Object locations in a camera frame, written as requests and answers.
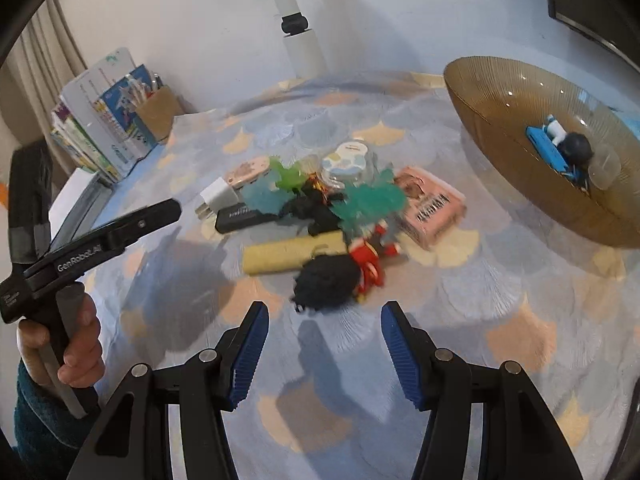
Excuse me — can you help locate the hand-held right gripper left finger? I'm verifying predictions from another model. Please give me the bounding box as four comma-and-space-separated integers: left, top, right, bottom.
67, 301, 271, 480

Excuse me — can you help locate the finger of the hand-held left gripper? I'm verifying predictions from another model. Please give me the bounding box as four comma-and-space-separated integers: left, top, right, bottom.
102, 198, 182, 251

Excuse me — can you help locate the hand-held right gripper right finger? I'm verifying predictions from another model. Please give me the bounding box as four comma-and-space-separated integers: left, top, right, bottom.
380, 301, 586, 480

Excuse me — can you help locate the white charger plug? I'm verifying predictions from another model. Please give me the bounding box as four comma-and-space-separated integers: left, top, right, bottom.
194, 178, 241, 220

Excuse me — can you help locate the black rectangular stick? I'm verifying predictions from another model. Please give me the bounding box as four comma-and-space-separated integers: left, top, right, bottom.
215, 202, 281, 234

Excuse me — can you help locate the red toy figure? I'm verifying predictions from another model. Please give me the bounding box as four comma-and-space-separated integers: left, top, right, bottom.
347, 222, 406, 301

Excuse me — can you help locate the yellow cylinder roll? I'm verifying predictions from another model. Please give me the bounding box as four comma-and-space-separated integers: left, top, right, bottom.
242, 232, 348, 276

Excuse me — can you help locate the black fluffy ball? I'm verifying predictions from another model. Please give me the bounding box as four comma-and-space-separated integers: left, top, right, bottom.
291, 255, 363, 313

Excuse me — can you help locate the pink oval case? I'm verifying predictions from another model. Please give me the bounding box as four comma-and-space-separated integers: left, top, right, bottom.
223, 156, 271, 188

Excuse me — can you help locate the teal leaf toy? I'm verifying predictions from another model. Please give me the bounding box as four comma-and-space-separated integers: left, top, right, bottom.
332, 182, 406, 236
242, 180, 301, 213

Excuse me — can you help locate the green maple leaf toy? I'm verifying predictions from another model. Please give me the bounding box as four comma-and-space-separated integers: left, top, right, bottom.
270, 156, 313, 193

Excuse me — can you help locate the pink box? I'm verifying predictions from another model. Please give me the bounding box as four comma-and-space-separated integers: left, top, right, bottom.
392, 166, 468, 250

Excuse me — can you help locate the white blue round container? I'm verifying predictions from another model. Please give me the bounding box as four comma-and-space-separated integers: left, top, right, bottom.
320, 142, 371, 183

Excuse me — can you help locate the amber ribbed glass bowl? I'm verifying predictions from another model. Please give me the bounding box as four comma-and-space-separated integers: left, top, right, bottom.
443, 56, 640, 249

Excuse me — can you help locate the person's left forearm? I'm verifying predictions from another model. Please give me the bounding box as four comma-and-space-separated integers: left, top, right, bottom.
0, 360, 98, 480

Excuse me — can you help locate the person's left hand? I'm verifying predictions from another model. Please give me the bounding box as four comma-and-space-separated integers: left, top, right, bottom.
16, 291, 104, 388

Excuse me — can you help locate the blue fan-patterned tablecloth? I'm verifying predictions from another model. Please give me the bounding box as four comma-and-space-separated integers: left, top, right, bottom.
47, 70, 640, 480

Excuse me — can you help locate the white paper stack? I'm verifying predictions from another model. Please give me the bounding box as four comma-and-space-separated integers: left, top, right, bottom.
47, 167, 113, 251

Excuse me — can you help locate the brown pen holder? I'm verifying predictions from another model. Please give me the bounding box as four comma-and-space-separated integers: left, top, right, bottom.
135, 85, 183, 143

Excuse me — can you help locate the row of colourful books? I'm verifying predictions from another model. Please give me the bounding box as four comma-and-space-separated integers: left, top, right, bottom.
50, 47, 161, 186

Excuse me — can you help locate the beige curtain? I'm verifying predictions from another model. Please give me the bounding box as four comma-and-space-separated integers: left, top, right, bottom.
0, 0, 86, 146

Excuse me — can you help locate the white lamp pole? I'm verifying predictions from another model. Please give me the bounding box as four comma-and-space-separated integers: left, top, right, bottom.
267, 0, 328, 78

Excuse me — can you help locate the black pole clamp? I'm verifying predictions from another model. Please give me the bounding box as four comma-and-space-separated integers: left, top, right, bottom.
280, 11, 309, 36

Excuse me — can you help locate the blue flat toy block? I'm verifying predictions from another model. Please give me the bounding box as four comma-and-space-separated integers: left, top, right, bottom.
525, 124, 586, 181

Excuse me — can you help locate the white astronaut figure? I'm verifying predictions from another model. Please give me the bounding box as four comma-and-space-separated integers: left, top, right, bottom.
541, 114, 595, 167

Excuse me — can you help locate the clear plastic lid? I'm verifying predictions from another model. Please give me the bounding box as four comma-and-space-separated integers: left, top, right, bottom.
590, 142, 623, 191

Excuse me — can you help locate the black monitor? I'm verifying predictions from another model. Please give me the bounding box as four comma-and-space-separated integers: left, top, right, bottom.
540, 0, 640, 68

